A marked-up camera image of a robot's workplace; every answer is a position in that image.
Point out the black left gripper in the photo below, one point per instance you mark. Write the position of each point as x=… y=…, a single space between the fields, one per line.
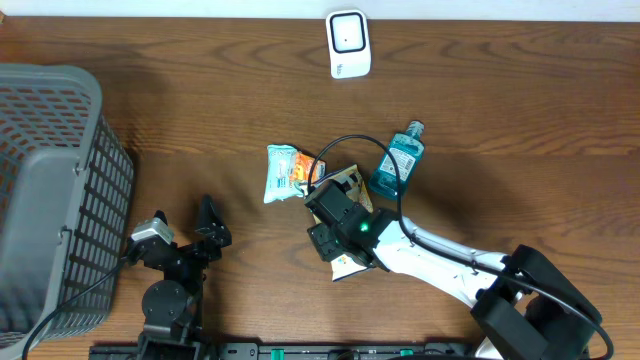
x=213 y=238

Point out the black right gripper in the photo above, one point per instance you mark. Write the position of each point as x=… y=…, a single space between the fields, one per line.
x=317 y=237

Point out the yellow snack bag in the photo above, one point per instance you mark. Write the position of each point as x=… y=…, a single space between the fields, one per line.
x=354 y=186

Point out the orange snack packet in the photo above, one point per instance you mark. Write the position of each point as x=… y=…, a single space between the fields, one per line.
x=301 y=167

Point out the green wet wipes pack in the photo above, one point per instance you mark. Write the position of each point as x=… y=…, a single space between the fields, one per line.
x=281 y=164

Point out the blue mouthwash bottle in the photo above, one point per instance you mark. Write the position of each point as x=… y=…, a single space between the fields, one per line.
x=407 y=150

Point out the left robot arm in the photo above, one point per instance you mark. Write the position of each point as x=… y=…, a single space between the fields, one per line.
x=173 y=306

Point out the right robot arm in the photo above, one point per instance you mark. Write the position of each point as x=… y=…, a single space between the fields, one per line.
x=525 y=306

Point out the white barcode scanner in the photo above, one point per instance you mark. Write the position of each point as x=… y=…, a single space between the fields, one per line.
x=348 y=44

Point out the grey plastic basket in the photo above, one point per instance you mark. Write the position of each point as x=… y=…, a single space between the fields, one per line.
x=66 y=188

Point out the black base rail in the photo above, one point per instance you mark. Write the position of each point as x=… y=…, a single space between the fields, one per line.
x=254 y=351

